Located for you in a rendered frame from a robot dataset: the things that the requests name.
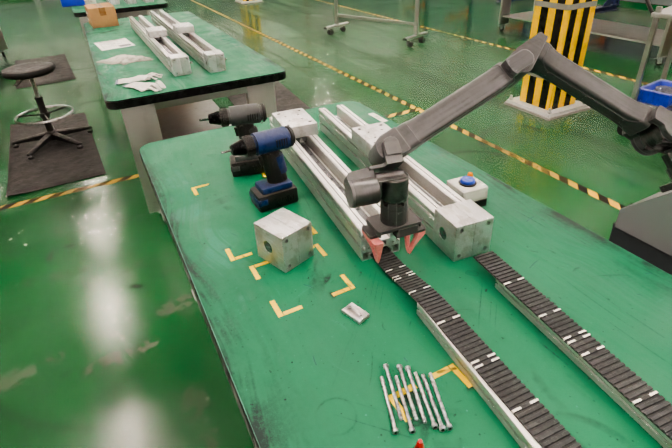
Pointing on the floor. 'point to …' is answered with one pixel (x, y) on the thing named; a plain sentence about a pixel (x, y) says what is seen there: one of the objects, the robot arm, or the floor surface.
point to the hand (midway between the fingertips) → (392, 253)
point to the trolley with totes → (660, 95)
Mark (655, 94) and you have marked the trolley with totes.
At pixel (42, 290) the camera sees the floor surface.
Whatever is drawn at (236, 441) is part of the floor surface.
